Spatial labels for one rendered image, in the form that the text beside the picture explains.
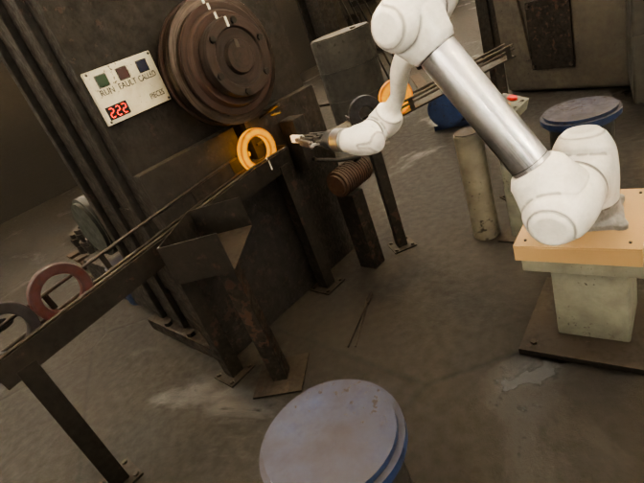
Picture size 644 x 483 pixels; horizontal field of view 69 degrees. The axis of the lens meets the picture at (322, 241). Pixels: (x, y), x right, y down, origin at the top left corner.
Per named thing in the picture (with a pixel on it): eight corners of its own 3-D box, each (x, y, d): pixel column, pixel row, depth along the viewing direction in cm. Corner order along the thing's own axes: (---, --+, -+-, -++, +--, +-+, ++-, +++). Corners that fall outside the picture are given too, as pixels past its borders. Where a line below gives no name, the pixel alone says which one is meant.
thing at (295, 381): (248, 411, 173) (156, 248, 141) (264, 360, 195) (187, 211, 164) (300, 402, 168) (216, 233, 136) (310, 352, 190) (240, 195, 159)
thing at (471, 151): (469, 240, 223) (448, 137, 201) (480, 226, 230) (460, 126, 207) (494, 241, 215) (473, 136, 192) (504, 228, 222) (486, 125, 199)
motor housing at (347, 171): (355, 269, 234) (320, 172, 211) (379, 245, 247) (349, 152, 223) (375, 273, 225) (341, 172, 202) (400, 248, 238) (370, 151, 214)
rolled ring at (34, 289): (70, 250, 145) (66, 249, 147) (13, 289, 135) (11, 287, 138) (105, 294, 154) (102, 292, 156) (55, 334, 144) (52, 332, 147)
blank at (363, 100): (341, 103, 207) (343, 104, 204) (373, 87, 207) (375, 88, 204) (355, 135, 214) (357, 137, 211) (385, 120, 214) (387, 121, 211)
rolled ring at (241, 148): (266, 120, 194) (262, 121, 197) (234, 138, 184) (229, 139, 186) (283, 161, 202) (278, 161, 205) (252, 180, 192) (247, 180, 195)
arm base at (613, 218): (623, 190, 142) (622, 173, 139) (629, 230, 126) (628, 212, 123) (557, 197, 151) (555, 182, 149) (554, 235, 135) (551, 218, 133)
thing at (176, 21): (196, 145, 177) (135, 14, 157) (281, 100, 204) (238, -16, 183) (205, 144, 173) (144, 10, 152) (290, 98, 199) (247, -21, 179)
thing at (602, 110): (540, 210, 226) (528, 126, 207) (562, 179, 244) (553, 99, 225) (615, 213, 203) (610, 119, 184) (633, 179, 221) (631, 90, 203)
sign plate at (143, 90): (107, 126, 162) (80, 75, 154) (169, 99, 177) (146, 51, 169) (110, 126, 161) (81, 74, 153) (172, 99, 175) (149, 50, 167)
